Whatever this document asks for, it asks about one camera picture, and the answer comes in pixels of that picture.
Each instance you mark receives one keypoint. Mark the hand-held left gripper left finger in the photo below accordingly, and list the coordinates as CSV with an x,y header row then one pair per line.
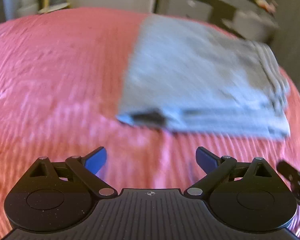
x,y
97,158

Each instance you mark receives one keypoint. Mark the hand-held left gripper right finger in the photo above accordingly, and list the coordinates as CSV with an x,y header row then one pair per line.
x,y
205,158

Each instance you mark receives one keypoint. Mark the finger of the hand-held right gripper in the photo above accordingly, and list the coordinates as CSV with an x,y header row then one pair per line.
x,y
296,180

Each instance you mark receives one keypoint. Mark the red ribbed blanket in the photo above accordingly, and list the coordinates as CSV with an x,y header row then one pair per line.
x,y
60,80

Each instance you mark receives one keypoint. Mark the white shell-back chair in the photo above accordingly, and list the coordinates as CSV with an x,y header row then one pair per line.
x,y
252,23

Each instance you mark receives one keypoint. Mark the grey cabinet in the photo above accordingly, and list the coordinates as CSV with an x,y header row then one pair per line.
x,y
187,7

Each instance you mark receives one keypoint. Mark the grey pouf stool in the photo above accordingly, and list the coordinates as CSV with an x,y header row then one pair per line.
x,y
27,6

